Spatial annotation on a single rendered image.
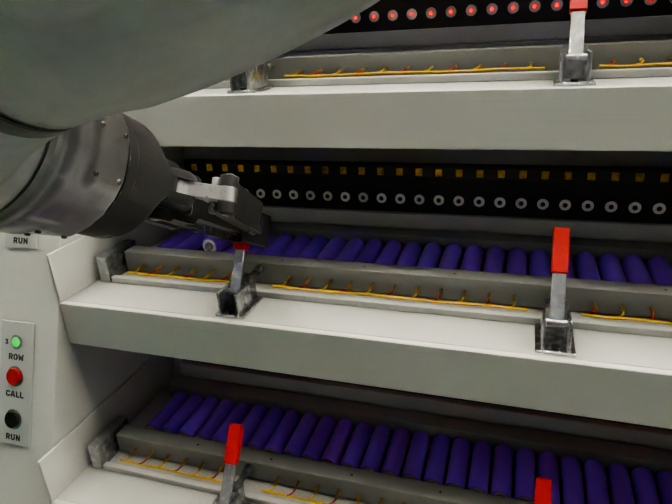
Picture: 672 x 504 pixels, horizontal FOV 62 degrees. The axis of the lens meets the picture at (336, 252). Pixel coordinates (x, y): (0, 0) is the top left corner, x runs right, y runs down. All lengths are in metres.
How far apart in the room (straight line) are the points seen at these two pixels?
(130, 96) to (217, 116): 0.34
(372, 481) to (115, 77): 0.46
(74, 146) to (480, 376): 0.32
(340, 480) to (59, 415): 0.28
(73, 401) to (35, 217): 0.37
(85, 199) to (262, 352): 0.25
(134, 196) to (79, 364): 0.34
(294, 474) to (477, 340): 0.23
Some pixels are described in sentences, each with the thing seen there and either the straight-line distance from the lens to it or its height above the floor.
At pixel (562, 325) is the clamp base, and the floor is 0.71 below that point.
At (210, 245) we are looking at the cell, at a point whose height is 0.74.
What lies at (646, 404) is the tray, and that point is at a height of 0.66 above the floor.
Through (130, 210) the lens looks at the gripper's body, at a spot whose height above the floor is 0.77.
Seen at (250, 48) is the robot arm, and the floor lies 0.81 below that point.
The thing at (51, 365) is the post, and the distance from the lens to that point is 0.62.
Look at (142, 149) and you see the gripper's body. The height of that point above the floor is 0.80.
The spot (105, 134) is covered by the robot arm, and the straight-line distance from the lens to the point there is 0.30.
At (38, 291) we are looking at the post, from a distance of 0.62.
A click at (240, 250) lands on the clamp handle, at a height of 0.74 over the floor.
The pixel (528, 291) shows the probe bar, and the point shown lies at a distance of 0.50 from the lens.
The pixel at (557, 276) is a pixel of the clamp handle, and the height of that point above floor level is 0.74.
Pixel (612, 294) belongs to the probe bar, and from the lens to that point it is 0.50.
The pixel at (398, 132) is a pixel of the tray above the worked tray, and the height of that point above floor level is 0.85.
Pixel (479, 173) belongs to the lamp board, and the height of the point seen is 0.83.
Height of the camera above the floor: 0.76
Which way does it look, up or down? 2 degrees down
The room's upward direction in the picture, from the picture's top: 3 degrees clockwise
